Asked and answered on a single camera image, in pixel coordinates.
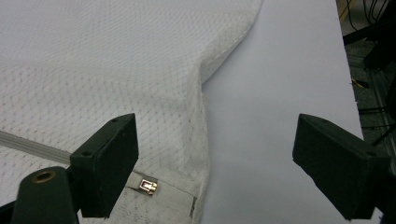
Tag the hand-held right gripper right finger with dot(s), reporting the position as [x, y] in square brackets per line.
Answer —
[339, 168]

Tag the white table board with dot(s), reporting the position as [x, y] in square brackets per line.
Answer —
[280, 77]

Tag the black metal stand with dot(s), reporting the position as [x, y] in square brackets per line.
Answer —
[379, 53]

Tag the yellow black tool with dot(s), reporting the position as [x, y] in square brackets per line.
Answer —
[358, 83]

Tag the white mesh laundry bag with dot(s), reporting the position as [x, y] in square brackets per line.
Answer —
[93, 77]

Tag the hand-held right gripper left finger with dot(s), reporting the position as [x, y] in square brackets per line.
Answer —
[106, 168]

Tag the aluminium rail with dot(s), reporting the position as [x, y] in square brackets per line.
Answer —
[373, 93]

